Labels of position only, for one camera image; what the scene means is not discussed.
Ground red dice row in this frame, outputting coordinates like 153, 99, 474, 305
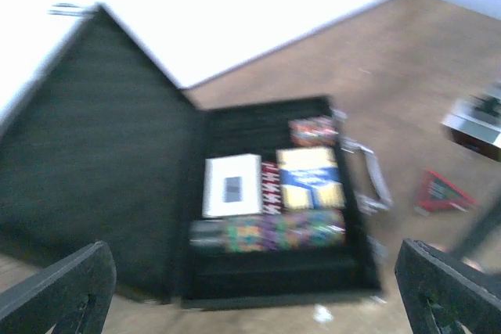
261, 161, 283, 215

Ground blue yellow card box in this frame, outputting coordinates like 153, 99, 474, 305
276, 146, 345, 212

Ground black poker set case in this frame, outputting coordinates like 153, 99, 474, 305
1, 5, 382, 311

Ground red black triangular button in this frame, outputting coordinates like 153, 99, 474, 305
414, 169, 477, 216

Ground orange poker chip stack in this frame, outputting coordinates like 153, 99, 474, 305
289, 116, 338, 147

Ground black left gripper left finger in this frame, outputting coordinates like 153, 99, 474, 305
1, 241, 117, 333

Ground mixed colour chip row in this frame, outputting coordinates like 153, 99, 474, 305
190, 210, 345, 253

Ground white playing card deck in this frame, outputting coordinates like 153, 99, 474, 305
202, 154, 262, 218

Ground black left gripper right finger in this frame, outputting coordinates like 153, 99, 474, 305
395, 239, 500, 333

